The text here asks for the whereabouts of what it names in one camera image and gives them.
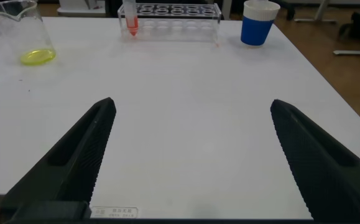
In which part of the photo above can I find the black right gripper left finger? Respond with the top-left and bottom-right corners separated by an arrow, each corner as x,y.
0,97 -> 117,220

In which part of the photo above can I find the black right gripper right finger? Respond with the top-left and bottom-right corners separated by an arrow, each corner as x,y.
270,99 -> 360,221

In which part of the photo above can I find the black wheeled robot base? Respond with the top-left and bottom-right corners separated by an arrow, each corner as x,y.
338,11 -> 360,41

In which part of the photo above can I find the clear glass beaker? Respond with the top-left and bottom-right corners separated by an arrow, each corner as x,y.
0,0 -> 57,66

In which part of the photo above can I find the orange pigment test tube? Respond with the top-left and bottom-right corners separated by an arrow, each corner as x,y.
122,0 -> 139,37

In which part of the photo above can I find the clear acrylic tube rack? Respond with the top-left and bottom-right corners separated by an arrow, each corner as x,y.
117,2 -> 223,43

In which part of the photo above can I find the white table label sticker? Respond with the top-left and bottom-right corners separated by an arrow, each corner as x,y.
91,206 -> 139,218

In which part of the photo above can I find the blue white paper cup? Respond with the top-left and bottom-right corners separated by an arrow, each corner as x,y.
240,0 -> 281,47

